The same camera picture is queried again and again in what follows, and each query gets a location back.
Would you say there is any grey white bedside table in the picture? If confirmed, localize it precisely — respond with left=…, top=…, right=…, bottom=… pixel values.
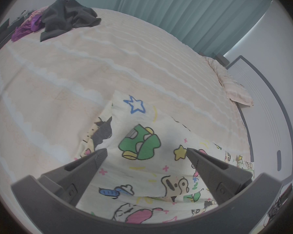
left=214, top=54, right=230, bottom=66

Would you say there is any bed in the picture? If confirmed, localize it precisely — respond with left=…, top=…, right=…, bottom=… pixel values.
left=0, top=7, right=293, bottom=225

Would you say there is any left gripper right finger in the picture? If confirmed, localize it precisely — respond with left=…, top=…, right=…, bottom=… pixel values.
left=186, top=148, right=254, bottom=206

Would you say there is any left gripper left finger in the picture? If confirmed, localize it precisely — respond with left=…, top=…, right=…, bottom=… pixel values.
left=38, top=148, right=108, bottom=207

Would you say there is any white printed pyjama top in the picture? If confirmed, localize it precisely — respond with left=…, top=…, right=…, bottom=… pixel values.
left=74, top=90, right=255, bottom=225

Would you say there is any pile of clothes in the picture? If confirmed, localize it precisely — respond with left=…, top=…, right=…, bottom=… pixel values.
left=11, top=0, right=102, bottom=42

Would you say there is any cream pillow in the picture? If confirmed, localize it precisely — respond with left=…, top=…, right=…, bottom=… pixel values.
left=203, top=56, right=254, bottom=107

